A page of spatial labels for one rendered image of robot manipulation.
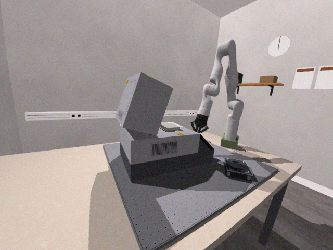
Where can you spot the light grey benchtop lab instrument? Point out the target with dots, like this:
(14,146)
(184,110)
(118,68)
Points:
(147,150)

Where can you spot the white microplate with grey wells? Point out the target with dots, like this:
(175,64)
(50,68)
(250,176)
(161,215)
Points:
(169,126)

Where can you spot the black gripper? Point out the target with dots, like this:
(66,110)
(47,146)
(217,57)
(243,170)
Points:
(200,121)

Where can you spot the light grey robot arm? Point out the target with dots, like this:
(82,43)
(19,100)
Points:
(227,48)

